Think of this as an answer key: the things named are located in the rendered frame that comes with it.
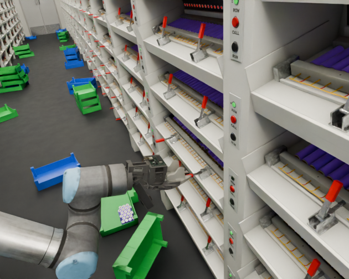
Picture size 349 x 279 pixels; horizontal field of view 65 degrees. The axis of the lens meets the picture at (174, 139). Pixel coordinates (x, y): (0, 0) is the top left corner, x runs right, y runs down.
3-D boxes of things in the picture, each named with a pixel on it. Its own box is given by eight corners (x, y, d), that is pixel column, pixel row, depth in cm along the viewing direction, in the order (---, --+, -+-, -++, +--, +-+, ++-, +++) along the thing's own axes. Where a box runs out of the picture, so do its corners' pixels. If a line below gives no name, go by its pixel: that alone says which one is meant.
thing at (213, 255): (226, 294, 100) (216, 277, 92) (167, 195, 149) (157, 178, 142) (271, 263, 103) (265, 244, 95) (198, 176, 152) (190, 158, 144)
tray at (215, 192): (227, 220, 80) (219, 199, 75) (158, 133, 130) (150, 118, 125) (282, 184, 83) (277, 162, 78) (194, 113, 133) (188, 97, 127)
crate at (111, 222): (138, 223, 148) (138, 217, 142) (101, 237, 142) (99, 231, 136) (123, 178, 165) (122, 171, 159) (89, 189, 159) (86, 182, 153)
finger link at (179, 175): (196, 168, 83) (168, 170, 80) (194, 184, 86) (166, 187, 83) (193, 163, 86) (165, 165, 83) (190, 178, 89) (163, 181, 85)
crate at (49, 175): (38, 191, 180) (34, 181, 176) (34, 176, 195) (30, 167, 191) (83, 173, 193) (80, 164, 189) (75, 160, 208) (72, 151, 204)
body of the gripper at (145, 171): (170, 166, 79) (129, 170, 74) (167, 190, 83) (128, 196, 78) (161, 153, 85) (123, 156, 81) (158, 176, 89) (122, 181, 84)
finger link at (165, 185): (181, 184, 82) (154, 186, 79) (181, 188, 83) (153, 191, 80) (176, 175, 86) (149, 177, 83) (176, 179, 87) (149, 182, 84)
